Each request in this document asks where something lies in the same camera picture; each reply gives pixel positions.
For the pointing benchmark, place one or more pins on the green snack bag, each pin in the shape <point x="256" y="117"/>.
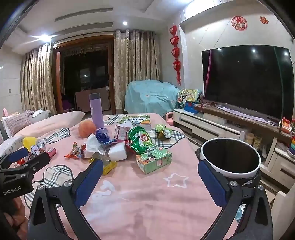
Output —
<point x="138" y="140"/>

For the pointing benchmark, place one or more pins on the yellow wrapper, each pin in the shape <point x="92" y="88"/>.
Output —
<point x="110" y="167"/>

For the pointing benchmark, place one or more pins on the grey cushion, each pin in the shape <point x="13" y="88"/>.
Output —
<point x="45" y="114"/>

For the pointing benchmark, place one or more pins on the teal furniture cover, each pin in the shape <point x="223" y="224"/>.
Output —
<point x="149" y="97"/>

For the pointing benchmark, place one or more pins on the black white-rimmed trash bin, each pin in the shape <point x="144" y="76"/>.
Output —
<point x="230" y="157"/>

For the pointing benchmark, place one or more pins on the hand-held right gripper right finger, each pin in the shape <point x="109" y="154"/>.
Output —
<point x="212" y="184"/>

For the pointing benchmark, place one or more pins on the white wood-top TV cabinet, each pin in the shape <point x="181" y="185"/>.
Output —
<point x="207" y="124"/>

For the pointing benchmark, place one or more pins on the beige curtain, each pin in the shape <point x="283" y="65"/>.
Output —
<point x="36" y="80"/>
<point x="136" y="60"/>

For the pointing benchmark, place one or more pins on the red snack packet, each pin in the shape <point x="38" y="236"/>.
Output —
<point x="74" y="151"/>

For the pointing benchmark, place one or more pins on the purple bottle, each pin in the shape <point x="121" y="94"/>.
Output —
<point x="96" y="110"/>

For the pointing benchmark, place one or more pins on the black television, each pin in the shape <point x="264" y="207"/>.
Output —
<point x="244" y="78"/>

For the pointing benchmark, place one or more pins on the red toy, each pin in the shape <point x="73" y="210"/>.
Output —
<point x="287" y="125"/>

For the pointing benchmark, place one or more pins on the red tube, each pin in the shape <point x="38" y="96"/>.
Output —
<point x="52" y="152"/>

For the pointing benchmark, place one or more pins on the crumpled foil wrappers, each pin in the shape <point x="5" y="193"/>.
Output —
<point x="36" y="148"/>

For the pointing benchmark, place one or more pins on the cream sofa throw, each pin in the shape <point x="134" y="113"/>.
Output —
<point x="57" y="121"/>

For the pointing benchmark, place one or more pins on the striped pink pillow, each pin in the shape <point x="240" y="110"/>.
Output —
<point x="18" y="122"/>

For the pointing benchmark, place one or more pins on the toy cash register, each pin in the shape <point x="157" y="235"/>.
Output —
<point x="191" y="98"/>

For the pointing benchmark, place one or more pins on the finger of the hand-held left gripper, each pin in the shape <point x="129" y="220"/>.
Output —
<point x="36" y="162"/>
<point x="16" y="154"/>

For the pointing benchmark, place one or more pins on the yellow canister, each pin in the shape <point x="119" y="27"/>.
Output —
<point x="249" y="139"/>

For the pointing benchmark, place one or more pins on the round red wall decal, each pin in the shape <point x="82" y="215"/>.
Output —
<point x="239" y="23"/>

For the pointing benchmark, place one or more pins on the green carton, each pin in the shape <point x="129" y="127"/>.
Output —
<point x="154" y="160"/>

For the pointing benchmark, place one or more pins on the woven basket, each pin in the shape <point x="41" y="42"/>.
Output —
<point x="258" y="143"/>

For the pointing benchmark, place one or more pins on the wooden door frame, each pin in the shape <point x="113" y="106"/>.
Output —
<point x="56" y="80"/>

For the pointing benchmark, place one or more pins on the pink kettlebell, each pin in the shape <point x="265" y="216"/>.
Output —
<point x="170" y="120"/>

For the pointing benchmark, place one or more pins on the person's left hand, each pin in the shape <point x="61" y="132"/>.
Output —
<point x="16" y="208"/>

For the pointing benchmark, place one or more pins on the white foam block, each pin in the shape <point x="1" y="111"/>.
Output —
<point x="117" y="152"/>

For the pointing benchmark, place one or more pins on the small red wall decal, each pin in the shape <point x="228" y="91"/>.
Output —
<point x="264" y="20"/>

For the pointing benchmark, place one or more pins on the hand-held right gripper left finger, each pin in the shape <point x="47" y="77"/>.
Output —
<point x="88" y="182"/>

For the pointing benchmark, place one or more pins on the white tissue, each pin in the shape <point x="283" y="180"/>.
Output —
<point x="93" y="144"/>

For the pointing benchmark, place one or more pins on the blue plastic wrapper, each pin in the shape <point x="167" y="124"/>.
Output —
<point x="102" y="135"/>

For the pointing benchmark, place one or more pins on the light wooden cabinet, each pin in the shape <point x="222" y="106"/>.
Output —
<point x="85" y="99"/>

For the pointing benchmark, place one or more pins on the orange round fruit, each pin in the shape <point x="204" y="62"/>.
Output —
<point x="87" y="129"/>

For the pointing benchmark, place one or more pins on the green crumpled wrapper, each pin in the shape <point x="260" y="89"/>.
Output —
<point x="162" y="131"/>

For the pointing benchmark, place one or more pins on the yellow toy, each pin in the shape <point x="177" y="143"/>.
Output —
<point x="30" y="142"/>

